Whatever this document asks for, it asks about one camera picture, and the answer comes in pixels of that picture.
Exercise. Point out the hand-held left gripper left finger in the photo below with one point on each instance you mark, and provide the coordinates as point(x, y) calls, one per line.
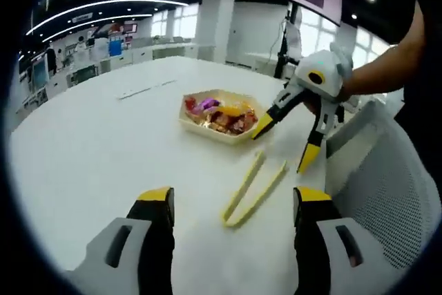
point(138, 257)

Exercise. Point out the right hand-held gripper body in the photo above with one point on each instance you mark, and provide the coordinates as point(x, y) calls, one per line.
point(328, 63)

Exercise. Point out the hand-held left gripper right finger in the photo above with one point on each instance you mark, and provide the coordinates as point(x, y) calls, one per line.
point(321, 260)

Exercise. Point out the pile of food snacks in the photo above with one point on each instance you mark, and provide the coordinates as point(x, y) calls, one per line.
point(238, 124)

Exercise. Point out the purple food bar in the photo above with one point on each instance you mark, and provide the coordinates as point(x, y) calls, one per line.
point(207, 104)

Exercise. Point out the cream hexagonal container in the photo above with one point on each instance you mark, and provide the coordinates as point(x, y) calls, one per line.
point(207, 133)

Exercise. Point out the yellow food tongs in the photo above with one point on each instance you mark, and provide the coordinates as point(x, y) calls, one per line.
point(242, 184)

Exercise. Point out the person's right hand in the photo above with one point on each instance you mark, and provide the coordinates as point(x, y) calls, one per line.
point(312, 105)

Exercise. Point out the black monitor stand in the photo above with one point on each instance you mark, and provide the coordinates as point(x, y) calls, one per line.
point(285, 53)

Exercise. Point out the white mesh office chair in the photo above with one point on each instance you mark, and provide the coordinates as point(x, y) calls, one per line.
point(386, 177)

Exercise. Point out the white square pillar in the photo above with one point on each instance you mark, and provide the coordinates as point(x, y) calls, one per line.
point(214, 25)

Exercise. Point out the row of white desks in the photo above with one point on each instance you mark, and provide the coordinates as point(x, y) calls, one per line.
point(145, 55)

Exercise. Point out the white table strip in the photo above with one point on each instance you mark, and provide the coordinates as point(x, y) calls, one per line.
point(136, 93)

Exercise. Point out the blue box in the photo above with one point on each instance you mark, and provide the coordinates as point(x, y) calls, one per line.
point(115, 48)

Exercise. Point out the pale blue screen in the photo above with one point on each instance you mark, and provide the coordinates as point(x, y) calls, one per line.
point(39, 75)

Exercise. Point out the ceiling air vent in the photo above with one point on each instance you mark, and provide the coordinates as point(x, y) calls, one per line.
point(84, 17)

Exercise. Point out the red wall poster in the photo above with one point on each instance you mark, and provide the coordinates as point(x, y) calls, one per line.
point(117, 28)

